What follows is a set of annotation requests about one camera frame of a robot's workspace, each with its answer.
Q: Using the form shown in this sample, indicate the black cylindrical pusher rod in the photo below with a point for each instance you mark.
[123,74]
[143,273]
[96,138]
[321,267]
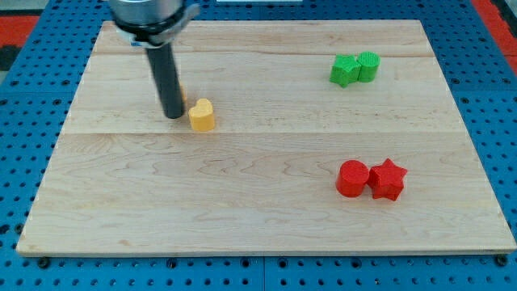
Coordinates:
[166,79]

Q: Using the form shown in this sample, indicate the yellow heart block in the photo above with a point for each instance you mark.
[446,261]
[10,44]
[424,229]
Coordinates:
[201,116]

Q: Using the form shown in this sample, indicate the wooden board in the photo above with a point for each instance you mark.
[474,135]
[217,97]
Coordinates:
[125,181]

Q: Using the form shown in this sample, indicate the green star block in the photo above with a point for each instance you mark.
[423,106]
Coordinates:
[345,70]

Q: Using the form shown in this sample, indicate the green cylinder block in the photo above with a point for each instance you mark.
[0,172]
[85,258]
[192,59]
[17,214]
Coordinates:
[369,64]

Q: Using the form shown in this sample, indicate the red cylinder block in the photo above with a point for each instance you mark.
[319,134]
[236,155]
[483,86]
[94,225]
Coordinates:
[352,178]

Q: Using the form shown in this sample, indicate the red star block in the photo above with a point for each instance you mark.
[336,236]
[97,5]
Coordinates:
[386,180]

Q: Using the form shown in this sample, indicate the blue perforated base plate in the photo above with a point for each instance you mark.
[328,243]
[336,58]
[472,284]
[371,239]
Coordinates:
[40,85]

